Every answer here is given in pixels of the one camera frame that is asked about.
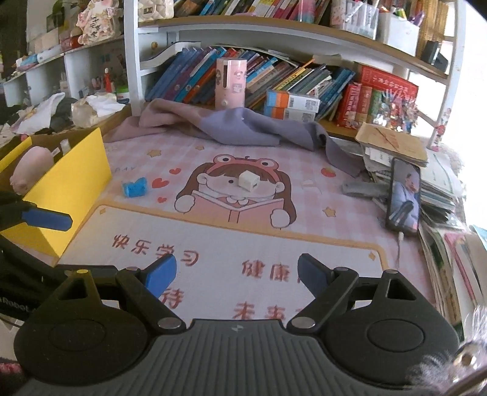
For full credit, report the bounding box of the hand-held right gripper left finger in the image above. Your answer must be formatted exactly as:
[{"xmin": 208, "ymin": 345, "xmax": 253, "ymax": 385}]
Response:
[{"xmin": 46, "ymin": 253, "xmax": 187, "ymax": 331}]

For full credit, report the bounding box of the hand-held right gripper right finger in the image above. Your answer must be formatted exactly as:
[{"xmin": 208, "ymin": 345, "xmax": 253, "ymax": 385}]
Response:
[{"xmin": 286, "ymin": 253, "xmax": 429, "ymax": 331}]

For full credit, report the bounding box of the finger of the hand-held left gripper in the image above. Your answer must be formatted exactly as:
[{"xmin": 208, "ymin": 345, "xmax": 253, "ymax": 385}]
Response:
[
  {"xmin": 0, "ymin": 190, "xmax": 73, "ymax": 231},
  {"xmin": 0, "ymin": 238, "xmax": 118, "ymax": 295}
]

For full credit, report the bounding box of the yellow cardboard box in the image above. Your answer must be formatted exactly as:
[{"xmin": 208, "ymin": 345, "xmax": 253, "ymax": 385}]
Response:
[{"xmin": 0, "ymin": 127, "xmax": 113, "ymax": 257}]

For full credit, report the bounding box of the pink pig plush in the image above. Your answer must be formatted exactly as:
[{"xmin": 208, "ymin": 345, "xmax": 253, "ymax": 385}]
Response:
[{"xmin": 9, "ymin": 146, "xmax": 54, "ymax": 192}]

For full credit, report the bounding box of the small white cube charger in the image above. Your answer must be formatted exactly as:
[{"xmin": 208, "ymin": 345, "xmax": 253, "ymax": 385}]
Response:
[{"xmin": 238, "ymin": 170, "xmax": 261, "ymax": 191}]

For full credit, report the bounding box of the pink cylinder container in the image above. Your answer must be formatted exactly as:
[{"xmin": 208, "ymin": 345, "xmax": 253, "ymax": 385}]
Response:
[{"xmin": 215, "ymin": 58, "xmax": 247, "ymax": 111}]

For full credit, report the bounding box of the pink cloth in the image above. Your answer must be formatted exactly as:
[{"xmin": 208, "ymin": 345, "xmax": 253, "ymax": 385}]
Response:
[{"xmin": 0, "ymin": 362, "xmax": 20, "ymax": 386}]

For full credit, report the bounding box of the pink printed desk mat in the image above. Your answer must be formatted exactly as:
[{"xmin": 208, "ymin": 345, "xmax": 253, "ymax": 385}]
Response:
[{"xmin": 57, "ymin": 131, "xmax": 457, "ymax": 329}]

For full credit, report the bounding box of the small blue toy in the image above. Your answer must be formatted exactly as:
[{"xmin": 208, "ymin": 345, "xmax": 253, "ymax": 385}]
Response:
[{"xmin": 122, "ymin": 177, "xmax": 148, "ymax": 198}]

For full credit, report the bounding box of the grey pencil case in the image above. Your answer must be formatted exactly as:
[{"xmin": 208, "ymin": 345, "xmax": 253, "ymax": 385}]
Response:
[{"xmin": 342, "ymin": 181, "xmax": 392, "ymax": 196}]

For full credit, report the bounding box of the dark cloth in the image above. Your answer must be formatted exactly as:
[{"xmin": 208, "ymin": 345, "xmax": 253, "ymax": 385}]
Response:
[{"xmin": 49, "ymin": 98, "xmax": 79, "ymax": 130}]

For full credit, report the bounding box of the white cloth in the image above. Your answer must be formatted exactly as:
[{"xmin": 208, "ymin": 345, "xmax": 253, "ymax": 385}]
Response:
[{"xmin": 11, "ymin": 91, "xmax": 79, "ymax": 135}]

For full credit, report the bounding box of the cream bag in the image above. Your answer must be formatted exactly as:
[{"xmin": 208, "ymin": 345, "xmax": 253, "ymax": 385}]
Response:
[{"xmin": 72, "ymin": 93, "xmax": 127, "ymax": 128}]

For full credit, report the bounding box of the black smartphone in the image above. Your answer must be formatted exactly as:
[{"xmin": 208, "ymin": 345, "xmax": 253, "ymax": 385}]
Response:
[{"xmin": 386, "ymin": 157, "xmax": 422, "ymax": 235}]

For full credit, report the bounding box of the brown paper envelope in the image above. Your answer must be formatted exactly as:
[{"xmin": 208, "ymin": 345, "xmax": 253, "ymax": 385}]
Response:
[{"xmin": 356, "ymin": 122, "xmax": 429, "ymax": 167}]

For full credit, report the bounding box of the stack of papers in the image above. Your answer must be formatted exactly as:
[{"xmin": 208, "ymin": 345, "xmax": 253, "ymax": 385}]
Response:
[{"xmin": 363, "ymin": 145, "xmax": 465, "ymax": 229}]

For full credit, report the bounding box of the white side shelf unit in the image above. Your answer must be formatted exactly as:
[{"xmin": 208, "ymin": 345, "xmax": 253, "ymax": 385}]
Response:
[{"xmin": 0, "ymin": 36, "xmax": 128, "ymax": 108}]

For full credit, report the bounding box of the grey fuzzy cloth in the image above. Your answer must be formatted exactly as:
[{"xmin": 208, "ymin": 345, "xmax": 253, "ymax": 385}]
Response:
[{"xmin": 405, "ymin": 305, "xmax": 487, "ymax": 396}]

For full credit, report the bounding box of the orange blue white carton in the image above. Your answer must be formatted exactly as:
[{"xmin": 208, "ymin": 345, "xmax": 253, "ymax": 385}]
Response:
[
  {"xmin": 264, "ymin": 106, "xmax": 316, "ymax": 122},
  {"xmin": 265, "ymin": 90, "xmax": 320, "ymax": 114}
]

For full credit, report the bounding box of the purple cloth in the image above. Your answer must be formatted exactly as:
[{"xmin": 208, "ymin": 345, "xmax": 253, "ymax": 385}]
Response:
[{"xmin": 103, "ymin": 98, "xmax": 364, "ymax": 178}]

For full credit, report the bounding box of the red book set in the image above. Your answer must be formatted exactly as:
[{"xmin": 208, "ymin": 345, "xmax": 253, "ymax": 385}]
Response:
[{"xmin": 335, "ymin": 65, "xmax": 419, "ymax": 128}]

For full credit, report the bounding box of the white desk bookshelf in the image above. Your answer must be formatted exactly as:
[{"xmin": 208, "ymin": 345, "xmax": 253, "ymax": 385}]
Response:
[{"xmin": 124, "ymin": 0, "xmax": 468, "ymax": 150}]

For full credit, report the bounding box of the pink figure ornament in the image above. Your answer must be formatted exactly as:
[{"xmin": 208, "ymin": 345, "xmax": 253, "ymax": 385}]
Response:
[{"xmin": 76, "ymin": 0, "xmax": 124, "ymax": 47}]

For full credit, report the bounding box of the row of leaning books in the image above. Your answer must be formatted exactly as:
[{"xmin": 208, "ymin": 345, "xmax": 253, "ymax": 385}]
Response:
[{"xmin": 145, "ymin": 46, "xmax": 356, "ymax": 120}]

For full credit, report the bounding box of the black device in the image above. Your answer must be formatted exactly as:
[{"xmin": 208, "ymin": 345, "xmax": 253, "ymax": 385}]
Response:
[{"xmin": 420, "ymin": 40, "xmax": 450, "ymax": 71}]

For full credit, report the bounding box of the white storage box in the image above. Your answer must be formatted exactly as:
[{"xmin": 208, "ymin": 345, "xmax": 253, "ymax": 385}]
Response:
[{"xmin": 378, "ymin": 13, "xmax": 419, "ymax": 56}]

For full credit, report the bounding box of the white pen organiser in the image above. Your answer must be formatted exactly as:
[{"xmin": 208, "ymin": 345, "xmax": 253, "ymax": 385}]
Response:
[{"xmin": 331, "ymin": 0, "xmax": 379, "ymax": 39}]

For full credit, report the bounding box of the shelf row of books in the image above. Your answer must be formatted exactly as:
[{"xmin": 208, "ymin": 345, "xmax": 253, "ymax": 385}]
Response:
[{"xmin": 173, "ymin": 0, "xmax": 331, "ymax": 20}]

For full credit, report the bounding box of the row of yellow books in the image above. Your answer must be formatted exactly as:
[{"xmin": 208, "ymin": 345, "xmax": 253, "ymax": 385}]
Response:
[{"xmin": 416, "ymin": 0, "xmax": 457, "ymax": 43}]

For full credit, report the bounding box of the white charging cable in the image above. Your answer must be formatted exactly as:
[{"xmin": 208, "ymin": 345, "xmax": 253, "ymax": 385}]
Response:
[{"xmin": 394, "ymin": 230, "xmax": 406, "ymax": 267}]

